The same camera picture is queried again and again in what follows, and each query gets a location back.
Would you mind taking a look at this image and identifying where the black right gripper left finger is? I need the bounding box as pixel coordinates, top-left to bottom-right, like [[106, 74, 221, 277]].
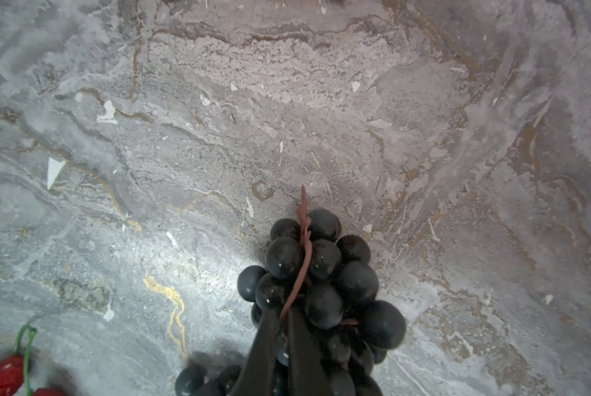
[[231, 308, 281, 396]]

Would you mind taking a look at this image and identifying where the red cherry pair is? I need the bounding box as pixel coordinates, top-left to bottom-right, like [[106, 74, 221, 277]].
[[0, 324, 66, 396]]

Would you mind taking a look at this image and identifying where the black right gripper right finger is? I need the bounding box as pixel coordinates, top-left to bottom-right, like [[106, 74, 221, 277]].
[[287, 307, 333, 396]]

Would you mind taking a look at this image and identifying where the black grape bunch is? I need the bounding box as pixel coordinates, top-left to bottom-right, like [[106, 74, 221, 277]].
[[174, 203, 406, 395]]

